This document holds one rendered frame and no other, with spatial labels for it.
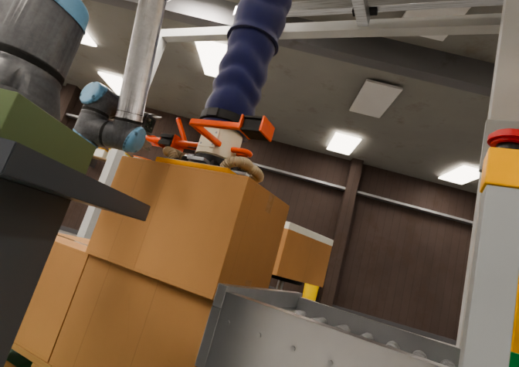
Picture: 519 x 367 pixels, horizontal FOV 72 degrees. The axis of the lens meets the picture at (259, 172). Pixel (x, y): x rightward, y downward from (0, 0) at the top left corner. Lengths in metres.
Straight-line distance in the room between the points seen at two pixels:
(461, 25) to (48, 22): 3.47
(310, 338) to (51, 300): 1.07
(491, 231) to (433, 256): 10.00
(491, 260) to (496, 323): 0.10
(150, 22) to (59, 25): 0.52
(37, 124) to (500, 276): 0.80
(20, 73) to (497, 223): 0.87
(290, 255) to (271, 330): 1.84
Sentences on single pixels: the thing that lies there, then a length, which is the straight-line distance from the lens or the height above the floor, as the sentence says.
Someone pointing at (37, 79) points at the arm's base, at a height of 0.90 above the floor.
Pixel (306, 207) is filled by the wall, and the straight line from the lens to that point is 9.90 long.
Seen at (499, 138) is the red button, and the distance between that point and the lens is 0.79.
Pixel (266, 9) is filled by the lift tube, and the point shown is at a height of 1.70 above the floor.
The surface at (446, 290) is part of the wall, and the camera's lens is 10.85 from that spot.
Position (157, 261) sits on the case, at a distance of 1.30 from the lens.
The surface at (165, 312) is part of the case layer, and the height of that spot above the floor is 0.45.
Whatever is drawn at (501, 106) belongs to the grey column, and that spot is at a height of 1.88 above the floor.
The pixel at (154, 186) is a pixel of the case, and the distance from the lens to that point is 1.39.
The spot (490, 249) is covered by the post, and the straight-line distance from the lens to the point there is 0.72.
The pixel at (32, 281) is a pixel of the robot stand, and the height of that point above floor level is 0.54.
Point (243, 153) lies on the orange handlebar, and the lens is 1.41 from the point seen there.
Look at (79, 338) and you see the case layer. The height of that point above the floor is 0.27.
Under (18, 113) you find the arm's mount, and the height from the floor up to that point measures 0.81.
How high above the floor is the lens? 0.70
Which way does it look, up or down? 13 degrees up
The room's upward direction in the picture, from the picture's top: 16 degrees clockwise
